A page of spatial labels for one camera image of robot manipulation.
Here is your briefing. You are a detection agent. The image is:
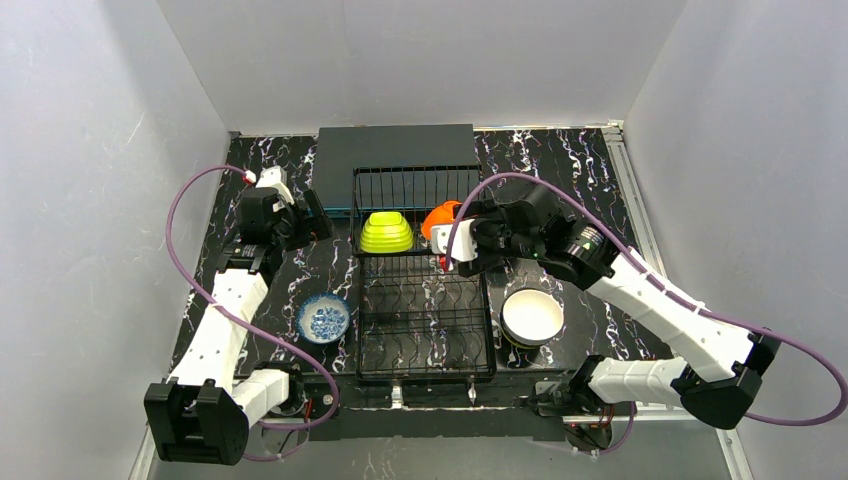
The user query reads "orange white bowl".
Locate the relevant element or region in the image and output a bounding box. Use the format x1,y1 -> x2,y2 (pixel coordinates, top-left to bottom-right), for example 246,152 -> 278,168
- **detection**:
421,200 -> 461,240

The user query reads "green white bowl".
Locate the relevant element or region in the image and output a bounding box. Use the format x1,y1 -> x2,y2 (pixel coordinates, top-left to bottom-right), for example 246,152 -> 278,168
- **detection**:
360,211 -> 415,254

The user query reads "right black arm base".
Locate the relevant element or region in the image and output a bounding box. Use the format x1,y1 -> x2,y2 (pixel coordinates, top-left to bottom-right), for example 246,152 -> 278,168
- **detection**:
514,355 -> 638,457

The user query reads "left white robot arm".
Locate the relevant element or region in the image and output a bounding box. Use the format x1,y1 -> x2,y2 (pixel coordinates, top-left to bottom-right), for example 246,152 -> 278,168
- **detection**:
144,187 -> 333,465

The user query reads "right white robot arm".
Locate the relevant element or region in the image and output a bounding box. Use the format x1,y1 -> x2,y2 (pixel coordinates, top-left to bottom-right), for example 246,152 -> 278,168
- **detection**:
430,185 -> 781,430

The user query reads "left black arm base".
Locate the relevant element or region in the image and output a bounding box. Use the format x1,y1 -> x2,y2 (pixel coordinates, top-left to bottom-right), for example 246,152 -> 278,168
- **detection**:
255,361 -> 339,458

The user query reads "dark grey flat box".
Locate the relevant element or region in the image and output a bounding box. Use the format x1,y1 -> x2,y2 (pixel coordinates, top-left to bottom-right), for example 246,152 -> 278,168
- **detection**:
311,124 -> 482,210

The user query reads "dark striped white bowl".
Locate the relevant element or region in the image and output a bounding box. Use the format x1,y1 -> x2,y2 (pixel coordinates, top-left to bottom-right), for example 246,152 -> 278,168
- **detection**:
500,288 -> 565,349

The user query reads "blue patterned bowl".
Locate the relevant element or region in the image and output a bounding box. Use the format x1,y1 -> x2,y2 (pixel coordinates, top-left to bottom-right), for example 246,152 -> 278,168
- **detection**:
295,293 -> 351,345

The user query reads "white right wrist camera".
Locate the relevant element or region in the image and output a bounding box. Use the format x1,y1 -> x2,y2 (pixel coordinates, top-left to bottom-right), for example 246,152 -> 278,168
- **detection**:
430,220 -> 478,271

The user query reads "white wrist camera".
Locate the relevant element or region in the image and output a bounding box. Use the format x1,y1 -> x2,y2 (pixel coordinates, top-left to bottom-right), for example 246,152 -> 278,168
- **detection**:
243,166 -> 295,205
430,220 -> 478,271

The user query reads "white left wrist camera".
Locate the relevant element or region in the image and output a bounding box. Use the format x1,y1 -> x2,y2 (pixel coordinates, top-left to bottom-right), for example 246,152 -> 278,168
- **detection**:
243,166 -> 295,205

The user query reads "black wire dish rack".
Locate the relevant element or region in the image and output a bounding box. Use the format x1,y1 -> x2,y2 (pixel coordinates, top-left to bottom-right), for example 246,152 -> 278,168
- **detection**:
350,165 -> 496,385

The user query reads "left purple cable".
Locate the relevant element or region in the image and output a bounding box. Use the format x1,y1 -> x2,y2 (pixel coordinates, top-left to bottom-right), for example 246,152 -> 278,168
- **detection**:
164,164 -> 342,463

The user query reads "purple cable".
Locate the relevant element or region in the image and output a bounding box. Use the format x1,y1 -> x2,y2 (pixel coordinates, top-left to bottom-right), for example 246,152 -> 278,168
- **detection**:
164,164 -> 342,463
445,172 -> 848,427

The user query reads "aluminium table edge rail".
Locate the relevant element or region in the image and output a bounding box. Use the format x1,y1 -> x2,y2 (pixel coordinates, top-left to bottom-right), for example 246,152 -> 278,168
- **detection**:
601,123 -> 666,275

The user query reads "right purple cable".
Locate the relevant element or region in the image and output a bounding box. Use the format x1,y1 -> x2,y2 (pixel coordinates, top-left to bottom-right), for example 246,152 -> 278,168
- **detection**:
445,172 -> 848,427

